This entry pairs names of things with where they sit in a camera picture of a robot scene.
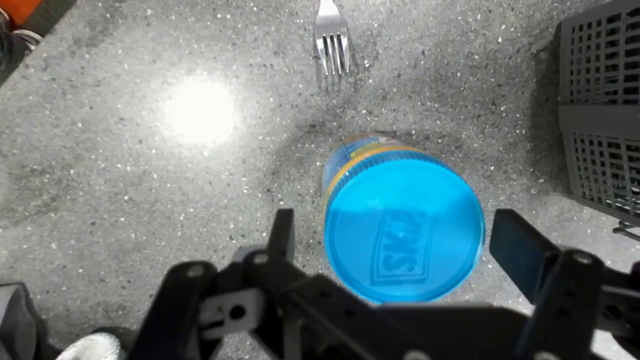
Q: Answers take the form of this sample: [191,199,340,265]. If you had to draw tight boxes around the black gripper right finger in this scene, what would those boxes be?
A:
[489,208,557,305]

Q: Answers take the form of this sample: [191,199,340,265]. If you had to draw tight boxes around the dark cutlery basket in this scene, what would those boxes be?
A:
[557,0,640,227]

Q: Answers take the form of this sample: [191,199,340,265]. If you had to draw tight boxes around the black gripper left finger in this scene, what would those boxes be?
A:
[265,208,295,262]

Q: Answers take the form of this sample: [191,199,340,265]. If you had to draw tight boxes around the peanut butter jar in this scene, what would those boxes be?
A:
[322,136,417,201]

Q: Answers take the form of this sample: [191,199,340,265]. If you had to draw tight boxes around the blue jar lid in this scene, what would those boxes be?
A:
[323,152,486,305]

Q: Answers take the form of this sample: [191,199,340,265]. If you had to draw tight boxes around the silver fork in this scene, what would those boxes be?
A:
[314,0,352,81]

